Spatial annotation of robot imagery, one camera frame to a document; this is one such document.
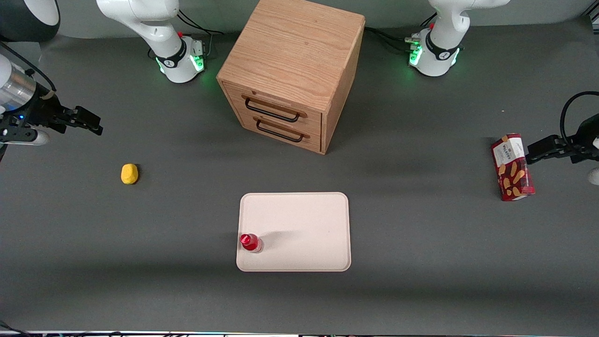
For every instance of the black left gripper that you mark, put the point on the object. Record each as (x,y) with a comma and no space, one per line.
(576,145)

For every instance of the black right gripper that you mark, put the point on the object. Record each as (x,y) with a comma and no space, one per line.
(45,111)

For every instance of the red coke bottle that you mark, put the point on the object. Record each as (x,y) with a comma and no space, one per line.
(249,241)

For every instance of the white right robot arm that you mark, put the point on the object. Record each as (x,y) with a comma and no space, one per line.
(154,23)

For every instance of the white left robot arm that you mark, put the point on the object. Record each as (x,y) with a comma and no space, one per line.
(440,56)

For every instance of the white rectangular tray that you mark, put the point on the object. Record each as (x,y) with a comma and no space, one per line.
(304,224)

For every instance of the red cookie box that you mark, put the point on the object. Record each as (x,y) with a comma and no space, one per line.
(512,173)

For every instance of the yellow lemon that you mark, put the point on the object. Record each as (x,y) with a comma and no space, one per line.
(129,174)

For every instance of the wooden drawer cabinet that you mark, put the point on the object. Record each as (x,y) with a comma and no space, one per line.
(290,47)

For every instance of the wooden drawer front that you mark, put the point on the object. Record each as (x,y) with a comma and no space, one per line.
(311,122)
(313,142)

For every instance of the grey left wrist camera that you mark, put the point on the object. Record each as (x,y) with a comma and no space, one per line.
(594,176)

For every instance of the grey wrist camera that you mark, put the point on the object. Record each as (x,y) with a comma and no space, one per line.
(28,137)
(594,176)

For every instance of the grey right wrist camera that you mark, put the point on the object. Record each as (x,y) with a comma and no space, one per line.
(28,137)

